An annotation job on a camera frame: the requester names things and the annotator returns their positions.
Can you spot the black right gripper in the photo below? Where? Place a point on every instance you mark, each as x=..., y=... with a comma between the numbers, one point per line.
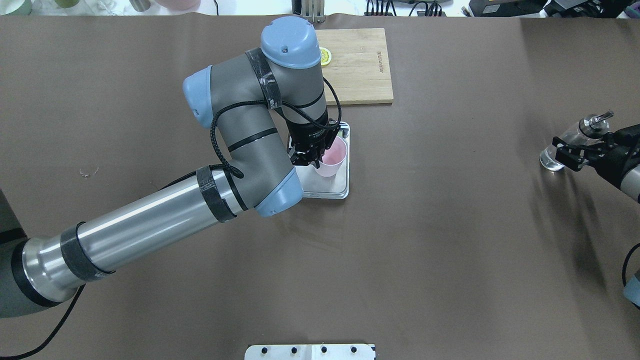
x=618, y=159

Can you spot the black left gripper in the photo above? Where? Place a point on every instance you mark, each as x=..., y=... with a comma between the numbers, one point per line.
x=308, y=135

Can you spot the pink plastic cup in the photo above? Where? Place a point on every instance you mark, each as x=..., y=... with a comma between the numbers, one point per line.
x=333, y=158

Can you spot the clear glass sauce bottle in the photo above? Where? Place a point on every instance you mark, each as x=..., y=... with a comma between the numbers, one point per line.
x=587, y=131

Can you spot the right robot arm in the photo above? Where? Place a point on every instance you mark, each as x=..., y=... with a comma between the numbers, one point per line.
x=631, y=182

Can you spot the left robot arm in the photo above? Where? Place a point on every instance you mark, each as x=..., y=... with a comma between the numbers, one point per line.
x=266, y=113

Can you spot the digital kitchen scale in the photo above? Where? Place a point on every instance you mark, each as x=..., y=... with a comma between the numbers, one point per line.
x=337, y=187

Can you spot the lemon slice bottom front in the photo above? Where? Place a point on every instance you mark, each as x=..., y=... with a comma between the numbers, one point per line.
x=325, y=56

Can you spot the bamboo cutting board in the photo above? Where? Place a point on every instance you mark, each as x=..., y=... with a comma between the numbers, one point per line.
x=359, y=69

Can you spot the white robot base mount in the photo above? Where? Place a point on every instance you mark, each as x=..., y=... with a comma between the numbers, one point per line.
x=317, y=351

